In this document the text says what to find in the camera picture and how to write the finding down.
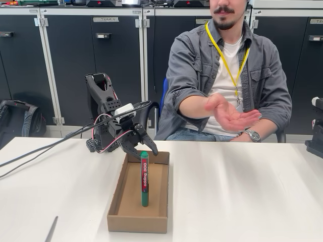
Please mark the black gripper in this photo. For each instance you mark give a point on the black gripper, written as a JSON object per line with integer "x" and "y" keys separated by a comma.
{"x": 132, "y": 140}

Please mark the person's right forearm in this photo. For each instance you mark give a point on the person's right forearm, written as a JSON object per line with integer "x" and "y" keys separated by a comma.
{"x": 194, "y": 108}

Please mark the person's left hand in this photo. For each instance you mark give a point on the person's left hand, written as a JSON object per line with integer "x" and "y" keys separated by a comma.
{"x": 242, "y": 137}

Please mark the blue office chair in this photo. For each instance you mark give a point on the blue office chair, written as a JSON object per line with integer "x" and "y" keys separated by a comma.
{"x": 164, "y": 90}

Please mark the silver wristwatch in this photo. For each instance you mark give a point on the silver wristwatch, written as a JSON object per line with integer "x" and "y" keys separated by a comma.
{"x": 255, "y": 136}

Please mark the person's right hand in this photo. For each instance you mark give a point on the person's right hand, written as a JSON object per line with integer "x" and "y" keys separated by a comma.
{"x": 232, "y": 119}

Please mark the person's bearded head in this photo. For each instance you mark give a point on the person's bearded head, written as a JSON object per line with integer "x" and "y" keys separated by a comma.
{"x": 227, "y": 15}

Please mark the black idle robot arm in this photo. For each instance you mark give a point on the black idle robot arm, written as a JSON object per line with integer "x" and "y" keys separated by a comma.
{"x": 316, "y": 146}

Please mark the blue jeans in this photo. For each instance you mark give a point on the blue jeans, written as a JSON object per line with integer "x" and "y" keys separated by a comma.
{"x": 191, "y": 134}

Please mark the white device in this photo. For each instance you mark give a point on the white device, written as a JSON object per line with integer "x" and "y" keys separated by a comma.
{"x": 130, "y": 2}

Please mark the white t-shirt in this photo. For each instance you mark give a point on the white t-shirt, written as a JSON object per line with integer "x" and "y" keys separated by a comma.
{"x": 227, "y": 75}

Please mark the man in grey shirt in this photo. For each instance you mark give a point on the man in grey shirt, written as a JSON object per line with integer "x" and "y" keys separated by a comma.
{"x": 191, "y": 63}

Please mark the brown cardboard box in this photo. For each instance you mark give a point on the brown cardboard box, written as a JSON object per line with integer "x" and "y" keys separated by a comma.
{"x": 131, "y": 201}

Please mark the white gripper camera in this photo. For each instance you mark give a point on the white gripper camera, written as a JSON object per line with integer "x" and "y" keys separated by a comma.
{"x": 125, "y": 109}

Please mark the gray flat stick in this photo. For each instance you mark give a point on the gray flat stick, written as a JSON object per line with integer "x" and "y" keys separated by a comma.
{"x": 51, "y": 229}

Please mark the black backpack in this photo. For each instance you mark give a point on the black backpack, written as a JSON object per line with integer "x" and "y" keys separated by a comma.
{"x": 15, "y": 121}

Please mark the green edding marker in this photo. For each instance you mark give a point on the green edding marker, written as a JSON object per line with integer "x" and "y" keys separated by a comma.
{"x": 144, "y": 181}

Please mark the black device red logo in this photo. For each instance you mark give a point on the black device red logo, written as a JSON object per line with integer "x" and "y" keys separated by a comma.
{"x": 189, "y": 3}
{"x": 101, "y": 3}

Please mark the clear drinking glass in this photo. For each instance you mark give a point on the clear drinking glass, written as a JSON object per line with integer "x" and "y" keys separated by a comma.
{"x": 61, "y": 2}

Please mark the gray tape team label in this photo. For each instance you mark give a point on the gray tape team label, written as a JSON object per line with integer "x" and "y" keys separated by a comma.
{"x": 106, "y": 19}
{"x": 316, "y": 21}
{"x": 202, "y": 22}

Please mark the person's left forearm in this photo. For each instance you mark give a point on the person's left forearm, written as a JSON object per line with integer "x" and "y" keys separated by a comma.
{"x": 267, "y": 124}

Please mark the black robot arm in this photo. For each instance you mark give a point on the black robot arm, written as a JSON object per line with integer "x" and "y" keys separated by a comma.
{"x": 101, "y": 100}

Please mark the white name badge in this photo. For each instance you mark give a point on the white name badge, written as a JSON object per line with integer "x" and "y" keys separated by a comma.
{"x": 239, "y": 108}

